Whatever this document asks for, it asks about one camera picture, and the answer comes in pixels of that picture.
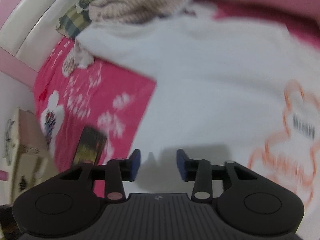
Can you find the white t-shirt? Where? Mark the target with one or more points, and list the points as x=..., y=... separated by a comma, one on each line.
x=212, y=92

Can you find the beige checkered garment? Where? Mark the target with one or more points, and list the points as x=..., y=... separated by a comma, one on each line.
x=135, y=7

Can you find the pink white padded headboard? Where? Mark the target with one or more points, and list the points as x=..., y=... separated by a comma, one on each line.
x=37, y=25

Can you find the plaid pillow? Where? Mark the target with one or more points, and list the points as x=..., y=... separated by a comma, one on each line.
x=73, y=22

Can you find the beige bedside cabinet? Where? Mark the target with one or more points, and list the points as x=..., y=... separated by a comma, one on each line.
x=27, y=160

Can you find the pink floral bed blanket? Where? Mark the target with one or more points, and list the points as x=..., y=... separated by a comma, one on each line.
x=82, y=80

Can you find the black smartphone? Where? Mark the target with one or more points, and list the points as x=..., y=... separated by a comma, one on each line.
x=88, y=145

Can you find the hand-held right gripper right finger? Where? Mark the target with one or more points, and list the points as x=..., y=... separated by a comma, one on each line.
x=181, y=166

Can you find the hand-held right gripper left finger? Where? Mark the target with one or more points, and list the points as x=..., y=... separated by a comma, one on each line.
x=135, y=163

